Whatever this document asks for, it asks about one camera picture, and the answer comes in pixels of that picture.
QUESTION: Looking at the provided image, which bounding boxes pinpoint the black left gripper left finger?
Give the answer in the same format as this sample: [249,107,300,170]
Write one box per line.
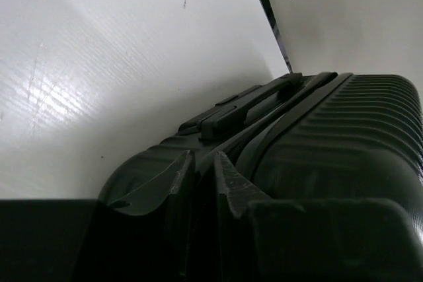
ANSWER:
[1,151,195,281]

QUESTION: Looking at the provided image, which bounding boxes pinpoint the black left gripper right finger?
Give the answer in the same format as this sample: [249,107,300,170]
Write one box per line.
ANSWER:
[214,151,422,281]

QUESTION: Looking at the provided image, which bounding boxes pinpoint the black ribbed hard-shell suitcase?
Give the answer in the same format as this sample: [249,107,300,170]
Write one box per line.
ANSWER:
[99,72,422,281]

